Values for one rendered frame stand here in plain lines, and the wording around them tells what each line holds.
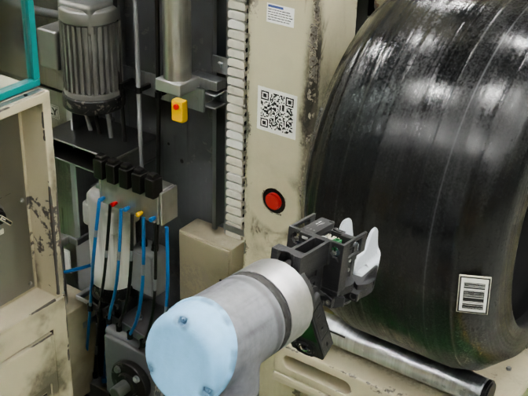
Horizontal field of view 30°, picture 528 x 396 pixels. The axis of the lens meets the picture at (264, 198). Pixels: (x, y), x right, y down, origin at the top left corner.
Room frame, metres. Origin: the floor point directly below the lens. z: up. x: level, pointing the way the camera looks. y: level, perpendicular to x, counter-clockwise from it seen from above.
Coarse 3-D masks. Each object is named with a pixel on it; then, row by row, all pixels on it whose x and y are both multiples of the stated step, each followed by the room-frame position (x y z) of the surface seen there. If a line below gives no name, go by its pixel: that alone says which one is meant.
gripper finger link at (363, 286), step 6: (372, 270) 0.96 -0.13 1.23; (354, 276) 0.94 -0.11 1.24; (366, 276) 0.95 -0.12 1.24; (372, 276) 0.96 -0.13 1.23; (354, 282) 0.93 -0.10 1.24; (360, 282) 0.93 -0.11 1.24; (366, 282) 0.93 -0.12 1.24; (372, 282) 0.94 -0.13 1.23; (354, 288) 0.92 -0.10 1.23; (360, 288) 0.92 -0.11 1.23; (366, 288) 0.93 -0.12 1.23; (372, 288) 0.94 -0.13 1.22; (348, 294) 0.92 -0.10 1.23; (354, 294) 0.91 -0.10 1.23; (360, 294) 0.92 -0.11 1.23; (366, 294) 0.93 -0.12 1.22; (354, 300) 0.91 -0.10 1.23
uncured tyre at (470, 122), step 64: (448, 0) 1.29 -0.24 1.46; (512, 0) 1.28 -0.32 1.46; (384, 64) 1.22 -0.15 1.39; (448, 64) 1.18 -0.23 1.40; (512, 64) 1.16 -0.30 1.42; (320, 128) 1.22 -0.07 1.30; (384, 128) 1.16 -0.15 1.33; (448, 128) 1.12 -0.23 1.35; (512, 128) 1.11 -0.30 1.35; (320, 192) 1.17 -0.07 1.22; (384, 192) 1.12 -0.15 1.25; (448, 192) 1.08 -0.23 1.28; (512, 192) 1.08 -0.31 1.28; (384, 256) 1.10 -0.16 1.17; (448, 256) 1.06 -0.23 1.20; (512, 256) 1.09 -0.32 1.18; (384, 320) 1.13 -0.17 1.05; (448, 320) 1.06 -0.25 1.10; (512, 320) 1.13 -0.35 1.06
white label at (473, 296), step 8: (464, 280) 1.05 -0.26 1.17; (472, 280) 1.05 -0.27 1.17; (480, 280) 1.04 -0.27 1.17; (488, 280) 1.04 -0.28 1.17; (464, 288) 1.05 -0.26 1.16; (472, 288) 1.05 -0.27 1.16; (480, 288) 1.05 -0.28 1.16; (488, 288) 1.04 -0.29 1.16; (464, 296) 1.05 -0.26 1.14; (472, 296) 1.05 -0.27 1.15; (480, 296) 1.05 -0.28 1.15; (488, 296) 1.04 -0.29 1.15; (456, 304) 1.05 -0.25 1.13; (464, 304) 1.05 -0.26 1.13; (472, 304) 1.05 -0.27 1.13; (480, 304) 1.05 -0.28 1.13; (488, 304) 1.05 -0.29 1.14; (464, 312) 1.05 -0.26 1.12; (472, 312) 1.05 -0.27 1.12; (480, 312) 1.05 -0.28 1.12
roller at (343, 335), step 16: (336, 320) 1.30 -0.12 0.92; (336, 336) 1.28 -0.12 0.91; (352, 336) 1.27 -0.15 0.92; (368, 336) 1.26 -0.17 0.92; (352, 352) 1.27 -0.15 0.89; (368, 352) 1.25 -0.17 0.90; (384, 352) 1.24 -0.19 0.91; (400, 352) 1.23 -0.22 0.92; (400, 368) 1.22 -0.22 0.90; (416, 368) 1.20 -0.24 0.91; (432, 368) 1.19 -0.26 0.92; (448, 368) 1.19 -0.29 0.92; (432, 384) 1.19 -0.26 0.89; (448, 384) 1.17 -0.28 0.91; (464, 384) 1.16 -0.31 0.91; (480, 384) 1.16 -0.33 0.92
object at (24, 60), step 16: (0, 0) 1.36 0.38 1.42; (16, 0) 1.39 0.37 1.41; (32, 0) 1.40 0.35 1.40; (0, 16) 1.36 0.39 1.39; (16, 16) 1.38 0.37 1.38; (32, 16) 1.40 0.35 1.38; (0, 32) 1.36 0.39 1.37; (16, 32) 1.38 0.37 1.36; (32, 32) 1.40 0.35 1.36; (0, 48) 1.35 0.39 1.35; (16, 48) 1.38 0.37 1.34; (32, 48) 1.40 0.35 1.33; (0, 64) 1.35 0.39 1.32; (16, 64) 1.38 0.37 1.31; (32, 64) 1.40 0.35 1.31; (0, 80) 1.35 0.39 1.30; (16, 80) 1.37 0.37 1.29; (32, 80) 1.39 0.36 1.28; (0, 96) 1.34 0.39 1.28
